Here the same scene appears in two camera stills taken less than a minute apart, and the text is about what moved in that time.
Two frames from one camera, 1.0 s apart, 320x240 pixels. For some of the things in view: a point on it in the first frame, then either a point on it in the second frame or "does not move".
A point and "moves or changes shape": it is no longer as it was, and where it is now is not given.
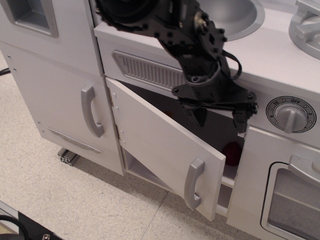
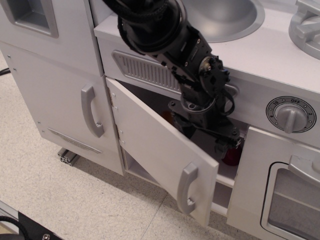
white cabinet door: (166, 150) moves or changes shape
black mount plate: (35, 231) does not move
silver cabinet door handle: (196, 168) → (186, 205)
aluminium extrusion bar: (68, 157) does not move
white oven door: (270, 201) does not move
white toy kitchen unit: (264, 183) does not move
